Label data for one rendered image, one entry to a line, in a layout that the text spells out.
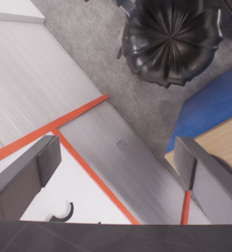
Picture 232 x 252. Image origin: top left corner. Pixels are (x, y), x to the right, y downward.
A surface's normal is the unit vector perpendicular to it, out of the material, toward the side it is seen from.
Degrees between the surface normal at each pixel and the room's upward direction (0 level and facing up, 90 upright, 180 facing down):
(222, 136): 0
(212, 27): 8
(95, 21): 0
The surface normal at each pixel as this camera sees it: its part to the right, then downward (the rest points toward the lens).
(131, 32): 0.37, 0.44
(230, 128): -0.42, 0.40
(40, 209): 0.63, -0.52
